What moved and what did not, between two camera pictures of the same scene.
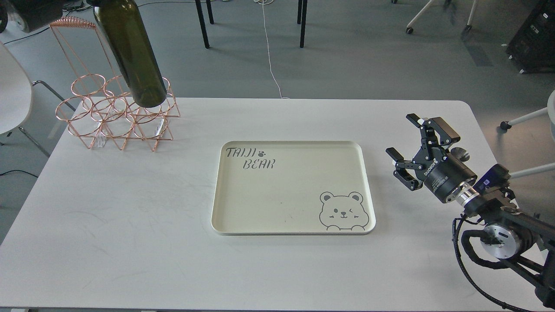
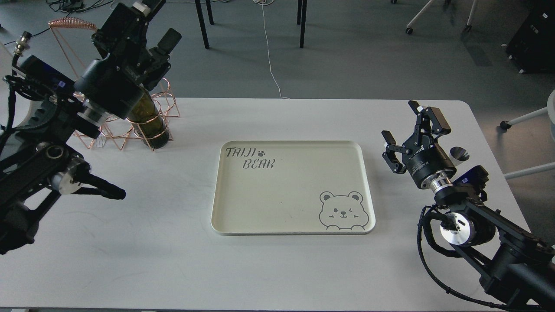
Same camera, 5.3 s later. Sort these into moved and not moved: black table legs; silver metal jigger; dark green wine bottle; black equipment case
Moved: dark green wine bottle
Not moved: black table legs; black equipment case; silver metal jigger
